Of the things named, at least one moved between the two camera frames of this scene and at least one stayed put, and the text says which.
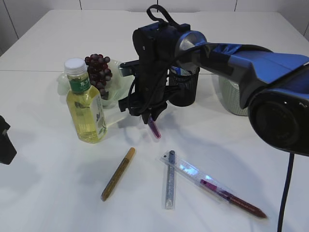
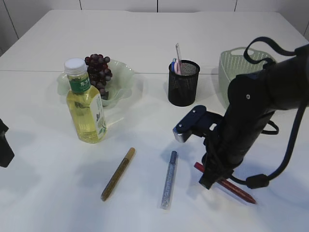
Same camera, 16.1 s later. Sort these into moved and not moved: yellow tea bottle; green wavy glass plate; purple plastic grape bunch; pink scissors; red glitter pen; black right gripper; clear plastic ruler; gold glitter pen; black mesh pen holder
Moved: black right gripper; pink scissors; red glitter pen; clear plastic ruler
Not moved: green wavy glass plate; purple plastic grape bunch; black mesh pen holder; gold glitter pen; yellow tea bottle
